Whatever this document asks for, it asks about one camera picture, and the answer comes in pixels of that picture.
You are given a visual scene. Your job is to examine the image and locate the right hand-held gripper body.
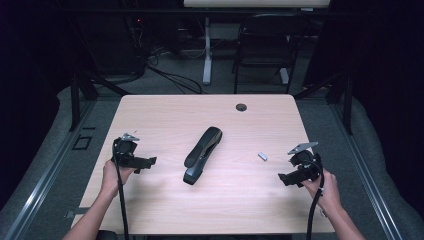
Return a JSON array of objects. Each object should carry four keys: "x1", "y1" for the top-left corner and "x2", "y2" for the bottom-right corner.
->
[{"x1": 287, "y1": 141, "x2": 324, "y2": 183}]

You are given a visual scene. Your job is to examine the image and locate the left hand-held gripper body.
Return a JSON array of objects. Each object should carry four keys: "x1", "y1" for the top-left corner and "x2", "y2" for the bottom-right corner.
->
[{"x1": 112, "y1": 132, "x2": 141, "y2": 169}]

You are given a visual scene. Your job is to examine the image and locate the black stapler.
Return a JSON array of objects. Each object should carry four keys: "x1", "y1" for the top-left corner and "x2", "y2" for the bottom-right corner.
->
[{"x1": 182, "y1": 126, "x2": 223, "y2": 186}]

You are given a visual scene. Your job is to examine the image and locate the person's left hand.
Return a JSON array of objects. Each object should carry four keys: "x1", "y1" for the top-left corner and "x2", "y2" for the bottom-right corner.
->
[{"x1": 100, "y1": 158, "x2": 136, "y2": 199}]

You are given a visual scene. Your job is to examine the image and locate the person's right hand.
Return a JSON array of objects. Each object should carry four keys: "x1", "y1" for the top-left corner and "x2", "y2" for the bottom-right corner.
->
[{"x1": 301, "y1": 169, "x2": 343, "y2": 215}]

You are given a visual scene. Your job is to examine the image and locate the black metal stand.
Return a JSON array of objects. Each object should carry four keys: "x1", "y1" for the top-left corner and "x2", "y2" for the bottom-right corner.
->
[
  {"x1": 294, "y1": 70, "x2": 355, "y2": 136},
  {"x1": 68, "y1": 70, "x2": 132, "y2": 132}
]

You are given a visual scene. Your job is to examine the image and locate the white desk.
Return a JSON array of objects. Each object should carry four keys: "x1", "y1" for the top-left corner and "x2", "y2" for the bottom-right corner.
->
[{"x1": 183, "y1": 0, "x2": 331, "y2": 86}]

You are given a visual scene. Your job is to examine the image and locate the black folding chair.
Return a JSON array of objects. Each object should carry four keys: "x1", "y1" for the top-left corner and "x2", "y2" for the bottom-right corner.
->
[{"x1": 232, "y1": 13, "x2": 310, "y2": 95}]

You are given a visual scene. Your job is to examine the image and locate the black crossbar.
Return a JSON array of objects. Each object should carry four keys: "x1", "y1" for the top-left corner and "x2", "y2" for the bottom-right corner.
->
[{"x1": 59, "y1": 7, "x2": 334, "y2": 16}]

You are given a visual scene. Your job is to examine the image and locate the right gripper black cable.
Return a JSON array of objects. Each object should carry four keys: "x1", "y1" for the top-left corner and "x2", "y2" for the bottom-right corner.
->
[{"x1": 305, "y1": 159, "x2": 326, "y2": 240}]

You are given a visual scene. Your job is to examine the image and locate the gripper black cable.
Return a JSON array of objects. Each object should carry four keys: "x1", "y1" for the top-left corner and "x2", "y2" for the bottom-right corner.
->
[
  {"x1": 305, "y1": 159, "x2": 326, "y2": 240},
  {"x1": 112, "y1": 139, "x2": 131, "y2": 240}
]

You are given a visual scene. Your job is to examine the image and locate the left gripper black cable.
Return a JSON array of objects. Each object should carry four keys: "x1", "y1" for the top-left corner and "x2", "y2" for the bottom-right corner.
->
[{"x1": 112, "y1": 139, "x2": 131, "y2": 240}]

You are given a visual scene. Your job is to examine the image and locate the aluminium floor rail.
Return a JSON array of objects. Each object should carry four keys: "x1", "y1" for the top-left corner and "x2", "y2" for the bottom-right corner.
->
[
  {"x1": 329, "y1": 99, "x2": 405, "y2": 240},
  {"x1": 2, "y1": 99, "x2": 98, "y2": 240}
]

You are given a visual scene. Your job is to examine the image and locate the black floor cables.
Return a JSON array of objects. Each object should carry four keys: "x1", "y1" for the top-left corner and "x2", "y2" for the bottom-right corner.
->
[{"x1": 145, "y1": 46, "x2": 204, "y2": 95}]

